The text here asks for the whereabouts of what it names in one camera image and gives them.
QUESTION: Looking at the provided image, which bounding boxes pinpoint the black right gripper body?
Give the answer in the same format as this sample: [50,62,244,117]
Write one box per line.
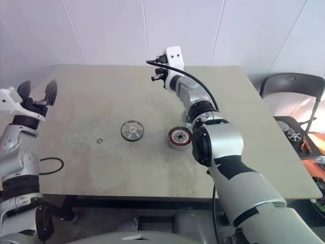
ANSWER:
[151,53,168,82]

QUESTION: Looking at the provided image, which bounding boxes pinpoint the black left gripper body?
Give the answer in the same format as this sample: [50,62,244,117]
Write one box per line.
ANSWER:
[21,98,50,118]

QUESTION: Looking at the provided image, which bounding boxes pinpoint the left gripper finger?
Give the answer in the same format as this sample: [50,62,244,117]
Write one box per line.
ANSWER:
[17,80,31,101]
[43,79,58,106]

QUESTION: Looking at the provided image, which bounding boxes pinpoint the grey metal disc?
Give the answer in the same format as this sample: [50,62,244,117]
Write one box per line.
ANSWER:
[120,119,145,141]

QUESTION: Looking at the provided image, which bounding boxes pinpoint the motor stator with copper windings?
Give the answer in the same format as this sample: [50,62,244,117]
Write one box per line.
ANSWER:
[167,126,192,150]

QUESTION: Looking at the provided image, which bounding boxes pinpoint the black folding chair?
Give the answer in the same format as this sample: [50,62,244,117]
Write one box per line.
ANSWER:
[258,73,325,133]

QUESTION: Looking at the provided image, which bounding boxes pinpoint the grey round disc part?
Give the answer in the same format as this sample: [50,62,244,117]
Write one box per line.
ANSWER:
[276,120,289,133]

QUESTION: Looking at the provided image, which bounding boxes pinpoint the silver spoked wheel part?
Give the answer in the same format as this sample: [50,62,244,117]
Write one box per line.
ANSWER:
[286,128,303,142]

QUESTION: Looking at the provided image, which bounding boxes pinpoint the black stool seat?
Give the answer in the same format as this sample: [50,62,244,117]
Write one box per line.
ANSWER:
[273,115,323,160]

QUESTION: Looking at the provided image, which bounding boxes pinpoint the grey robot torso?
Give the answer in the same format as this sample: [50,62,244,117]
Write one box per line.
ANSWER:
[78,230,225,244]

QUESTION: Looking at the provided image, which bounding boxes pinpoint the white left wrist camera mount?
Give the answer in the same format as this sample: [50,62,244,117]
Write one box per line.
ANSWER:
[0,86,44,119]

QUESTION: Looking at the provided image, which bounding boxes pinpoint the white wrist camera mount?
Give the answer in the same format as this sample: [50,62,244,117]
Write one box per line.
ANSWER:
[0,86,44,119]
[162,46,185,89]

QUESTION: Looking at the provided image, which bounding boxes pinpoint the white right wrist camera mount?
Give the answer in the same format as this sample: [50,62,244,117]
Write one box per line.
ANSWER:
[162,46,185,89]

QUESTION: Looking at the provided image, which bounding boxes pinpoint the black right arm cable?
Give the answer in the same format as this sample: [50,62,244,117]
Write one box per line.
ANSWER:
[146,59,223,244]

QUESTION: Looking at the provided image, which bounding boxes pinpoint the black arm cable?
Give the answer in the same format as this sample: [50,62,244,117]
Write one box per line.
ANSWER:
[146,59,223,244]
[38,157,64,176]

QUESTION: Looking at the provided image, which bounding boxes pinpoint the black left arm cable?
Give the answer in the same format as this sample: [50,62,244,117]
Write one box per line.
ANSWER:
[38,157,64,176]

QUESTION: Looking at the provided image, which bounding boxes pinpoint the black table frame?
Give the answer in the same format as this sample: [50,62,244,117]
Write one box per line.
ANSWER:
[60,195,221,222]

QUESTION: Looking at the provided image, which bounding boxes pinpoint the orange-handled pliers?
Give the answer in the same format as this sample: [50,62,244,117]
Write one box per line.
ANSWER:
[299,140,313,154]

